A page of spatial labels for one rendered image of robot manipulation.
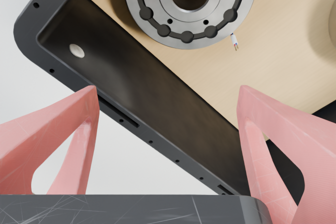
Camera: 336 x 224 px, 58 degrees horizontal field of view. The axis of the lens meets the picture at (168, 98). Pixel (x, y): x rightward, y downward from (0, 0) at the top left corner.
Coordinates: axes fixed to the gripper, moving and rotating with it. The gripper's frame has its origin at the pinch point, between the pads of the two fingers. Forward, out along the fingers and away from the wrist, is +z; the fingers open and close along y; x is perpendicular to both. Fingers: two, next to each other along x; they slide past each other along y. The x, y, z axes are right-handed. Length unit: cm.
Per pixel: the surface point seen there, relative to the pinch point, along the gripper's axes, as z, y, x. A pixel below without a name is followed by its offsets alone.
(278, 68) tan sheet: 16.6, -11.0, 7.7
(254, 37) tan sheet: 16.7, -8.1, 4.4
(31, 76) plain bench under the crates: 30.5, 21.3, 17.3
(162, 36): 13.9, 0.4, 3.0
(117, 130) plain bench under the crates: 30.2, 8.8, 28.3
